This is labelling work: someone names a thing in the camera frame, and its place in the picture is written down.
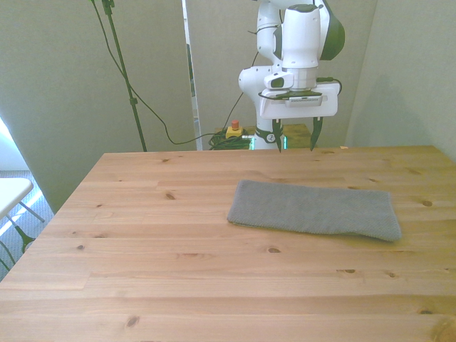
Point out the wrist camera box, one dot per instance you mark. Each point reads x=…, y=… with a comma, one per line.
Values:
x=304, y=101

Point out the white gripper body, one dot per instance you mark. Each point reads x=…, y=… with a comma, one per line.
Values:
x=303, y=111

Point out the black camera stand pole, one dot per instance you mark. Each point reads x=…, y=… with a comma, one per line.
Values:
x=133, y=102

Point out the white vertical partition frame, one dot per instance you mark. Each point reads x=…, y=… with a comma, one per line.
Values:
x=198, y=121

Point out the grey towel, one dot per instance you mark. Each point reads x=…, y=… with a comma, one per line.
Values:
x=313, y=210

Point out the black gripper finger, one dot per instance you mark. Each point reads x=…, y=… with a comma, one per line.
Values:
x=278, y=133
x=316, y=132

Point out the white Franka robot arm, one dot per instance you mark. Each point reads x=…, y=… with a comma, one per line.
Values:
x=299, y=35

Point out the yellow emergency stop button box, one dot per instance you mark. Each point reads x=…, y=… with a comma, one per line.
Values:
x=235, y=132

